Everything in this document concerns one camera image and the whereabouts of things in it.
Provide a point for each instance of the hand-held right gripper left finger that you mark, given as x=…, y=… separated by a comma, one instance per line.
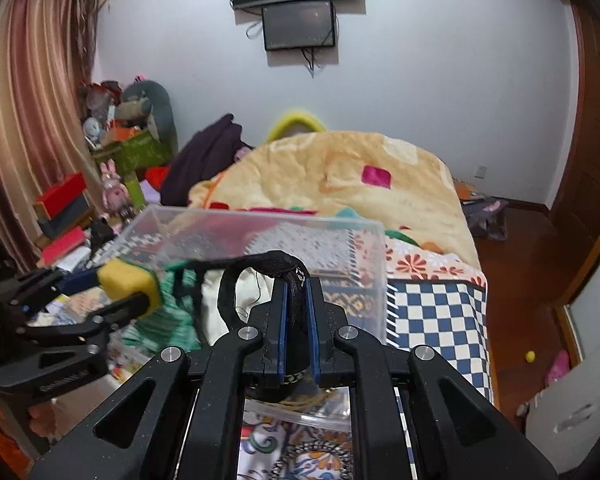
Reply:
x=279, y=332

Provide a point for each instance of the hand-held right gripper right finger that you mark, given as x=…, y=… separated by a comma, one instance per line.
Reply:
x=313, y=332

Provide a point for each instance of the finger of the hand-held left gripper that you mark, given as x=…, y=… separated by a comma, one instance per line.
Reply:
x=82, y=280
x=125, y=308

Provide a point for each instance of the yellow sponge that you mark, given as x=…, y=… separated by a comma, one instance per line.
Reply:
x=127, y=285

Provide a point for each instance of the clear plastic box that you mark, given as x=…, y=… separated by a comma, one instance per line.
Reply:
x=300, y=245

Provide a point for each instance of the red flat box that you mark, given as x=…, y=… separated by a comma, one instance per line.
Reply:
x=62, y=247
x=60, y=192

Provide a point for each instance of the white cloth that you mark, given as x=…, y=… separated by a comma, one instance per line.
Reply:
x=252, y=295

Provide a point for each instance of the green knit cloth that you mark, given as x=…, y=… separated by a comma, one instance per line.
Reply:
x=172, y=310

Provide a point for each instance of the pink bunny plush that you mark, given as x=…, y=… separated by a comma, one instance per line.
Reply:
x=114, y=192

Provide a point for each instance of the blue white checkered bedsheet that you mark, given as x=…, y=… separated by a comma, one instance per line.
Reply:
x=440, y=320

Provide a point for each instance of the floral patterned quilt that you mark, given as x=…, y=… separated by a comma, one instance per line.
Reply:
x=430, y=262

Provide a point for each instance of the green cardboard box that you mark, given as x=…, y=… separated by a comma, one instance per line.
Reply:
x=135, y=152

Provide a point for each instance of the yellow fleece blanket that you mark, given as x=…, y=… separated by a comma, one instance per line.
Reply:
x=340, y=175

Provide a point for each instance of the dark purple cloth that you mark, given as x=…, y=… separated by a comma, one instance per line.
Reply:
x=205, y=155

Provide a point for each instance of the striped brown curtain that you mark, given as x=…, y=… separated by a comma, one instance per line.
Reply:
x=25, y=110

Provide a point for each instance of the grey plush toy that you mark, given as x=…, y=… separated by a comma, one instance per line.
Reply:
x=150, y=105

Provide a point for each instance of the dark bag on floor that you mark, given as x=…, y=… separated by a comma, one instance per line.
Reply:
x=487, y=217

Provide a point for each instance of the small yellow ball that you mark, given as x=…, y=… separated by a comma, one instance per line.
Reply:
x=530, y=357

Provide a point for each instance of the pink toy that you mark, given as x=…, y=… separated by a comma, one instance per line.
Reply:
x=559, y=367

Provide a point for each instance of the white cabinet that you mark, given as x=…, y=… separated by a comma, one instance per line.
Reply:
x=580, y=360

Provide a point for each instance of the wooden door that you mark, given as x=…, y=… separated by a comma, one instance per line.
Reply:
x=595, y=150

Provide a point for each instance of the white wall socket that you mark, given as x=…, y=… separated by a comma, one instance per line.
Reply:
x=480, y=171

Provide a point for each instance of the small black wall monitor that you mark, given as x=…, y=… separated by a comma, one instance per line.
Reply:
x=299, y=25

